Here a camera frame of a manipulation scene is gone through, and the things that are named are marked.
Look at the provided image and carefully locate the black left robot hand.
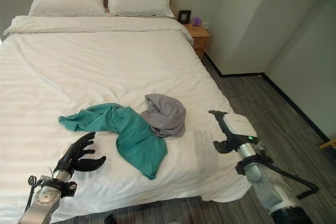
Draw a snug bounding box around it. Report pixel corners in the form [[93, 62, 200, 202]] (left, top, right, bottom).
[[54, 131, 107, 178]]

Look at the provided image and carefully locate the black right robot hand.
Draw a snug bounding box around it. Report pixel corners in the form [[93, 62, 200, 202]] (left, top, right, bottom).
[[208, 110, 258, 155]]

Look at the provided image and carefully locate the white bed duvet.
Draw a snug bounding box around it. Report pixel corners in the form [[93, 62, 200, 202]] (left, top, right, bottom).
[[0, 15, 251, 224]]

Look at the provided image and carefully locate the teal cloth garment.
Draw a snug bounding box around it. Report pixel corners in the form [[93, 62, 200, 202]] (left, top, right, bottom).
[[58, 102, 169, 180]]

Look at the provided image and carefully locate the grey cloth garment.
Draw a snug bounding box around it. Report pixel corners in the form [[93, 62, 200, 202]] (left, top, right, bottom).
[[141, 93, 187, 138]]

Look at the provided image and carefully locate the wooden furniture corner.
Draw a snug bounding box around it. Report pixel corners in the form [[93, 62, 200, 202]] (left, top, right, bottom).
[[319, 136, 336, 156]]

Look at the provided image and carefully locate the wooden nightstand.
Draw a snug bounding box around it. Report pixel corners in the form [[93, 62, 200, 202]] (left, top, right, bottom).
[[183, 23, 211, 60]]

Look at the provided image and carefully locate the flat white pillow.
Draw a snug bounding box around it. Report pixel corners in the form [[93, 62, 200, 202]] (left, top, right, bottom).
[[28, 0, 108, 17]]

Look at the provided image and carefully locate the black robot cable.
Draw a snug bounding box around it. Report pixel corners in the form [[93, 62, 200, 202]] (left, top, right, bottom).
[[258, 155, 320, 200]]

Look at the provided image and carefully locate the black picture frame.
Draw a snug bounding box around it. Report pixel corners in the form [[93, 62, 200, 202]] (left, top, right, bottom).
[[177, 10, 192, 24]]

